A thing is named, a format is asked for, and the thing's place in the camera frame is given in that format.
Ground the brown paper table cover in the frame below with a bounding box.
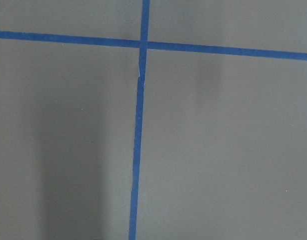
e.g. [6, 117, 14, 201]
[0, 0, 307, 240]

